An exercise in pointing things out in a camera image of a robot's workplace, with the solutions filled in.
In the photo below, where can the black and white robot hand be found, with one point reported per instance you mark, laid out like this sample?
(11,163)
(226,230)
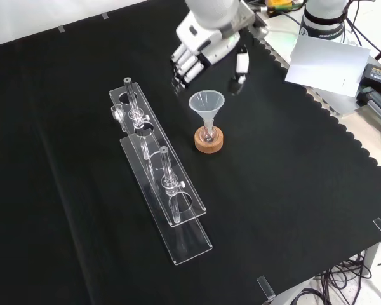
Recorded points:
(206,44)

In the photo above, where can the clear plastic funnel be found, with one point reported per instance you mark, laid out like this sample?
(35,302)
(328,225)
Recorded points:
(206,103)

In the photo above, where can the small glass round-bottom flask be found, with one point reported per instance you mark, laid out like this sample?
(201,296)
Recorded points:
(208,135)

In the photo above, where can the clear glass weighing funnel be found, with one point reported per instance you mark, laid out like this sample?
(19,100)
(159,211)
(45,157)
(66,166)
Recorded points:
(116,113)

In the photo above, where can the clear acrylic funnel stand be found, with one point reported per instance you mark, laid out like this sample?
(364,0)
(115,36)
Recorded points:
(177,190)

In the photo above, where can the yellow stop button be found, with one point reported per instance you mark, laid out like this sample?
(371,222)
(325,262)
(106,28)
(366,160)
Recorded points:
(281,4)

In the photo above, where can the grey tape strip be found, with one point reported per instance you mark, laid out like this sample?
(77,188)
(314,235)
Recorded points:
(61,29)
(104,15)

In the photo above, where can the pale white board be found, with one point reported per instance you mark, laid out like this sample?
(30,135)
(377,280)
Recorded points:
(330,65)

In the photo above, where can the black bench cloth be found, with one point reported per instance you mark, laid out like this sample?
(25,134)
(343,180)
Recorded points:
(273,190)

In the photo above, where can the black power adapter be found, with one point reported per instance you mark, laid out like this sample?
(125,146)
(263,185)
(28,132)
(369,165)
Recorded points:
(379,76)

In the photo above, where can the black and grey clamp device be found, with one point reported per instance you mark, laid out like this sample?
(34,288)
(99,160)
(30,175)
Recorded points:
(376,106)

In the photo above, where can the grey table leg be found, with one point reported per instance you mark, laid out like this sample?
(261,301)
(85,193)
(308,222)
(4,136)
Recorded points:
(371,257)

